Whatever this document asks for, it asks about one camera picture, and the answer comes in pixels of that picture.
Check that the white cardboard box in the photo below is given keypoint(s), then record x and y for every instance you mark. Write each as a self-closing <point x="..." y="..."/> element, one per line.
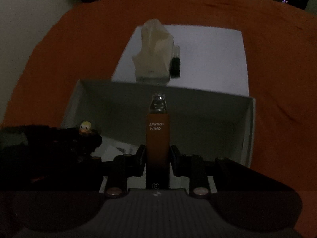
<point x="210" y="119"/>

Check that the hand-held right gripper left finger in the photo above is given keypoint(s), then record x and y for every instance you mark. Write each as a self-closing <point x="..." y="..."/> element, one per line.
<point x="141" y="158"/>

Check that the orange blanket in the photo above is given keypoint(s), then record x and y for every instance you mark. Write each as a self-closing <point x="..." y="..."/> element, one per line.
<point x="272" y="54"/>

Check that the clear plastic tissue pack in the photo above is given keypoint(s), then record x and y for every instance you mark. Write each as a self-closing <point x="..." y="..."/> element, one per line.
<point x="152" y="54"/>

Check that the small toy figurine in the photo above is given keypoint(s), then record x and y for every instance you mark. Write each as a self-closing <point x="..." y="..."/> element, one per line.
<point x="85" y="128"/>

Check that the white paper sheet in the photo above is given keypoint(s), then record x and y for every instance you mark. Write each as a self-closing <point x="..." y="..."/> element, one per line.
<point x="210" y="59"/>

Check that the orange brown bottle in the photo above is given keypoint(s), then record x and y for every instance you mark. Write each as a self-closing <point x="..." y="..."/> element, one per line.
<point x="158" y="148"/>

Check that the small black bottle white cap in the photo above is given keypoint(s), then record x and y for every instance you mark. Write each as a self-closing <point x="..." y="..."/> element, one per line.
<point x="175" y="65"/>

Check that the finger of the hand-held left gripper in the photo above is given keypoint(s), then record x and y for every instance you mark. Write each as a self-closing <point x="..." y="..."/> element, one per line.
<point x="69" y="131"/>
<point x="95" y="141"/>

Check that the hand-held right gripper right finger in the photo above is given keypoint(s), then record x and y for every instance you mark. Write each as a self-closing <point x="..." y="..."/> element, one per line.
<point x="174" y="158"/>

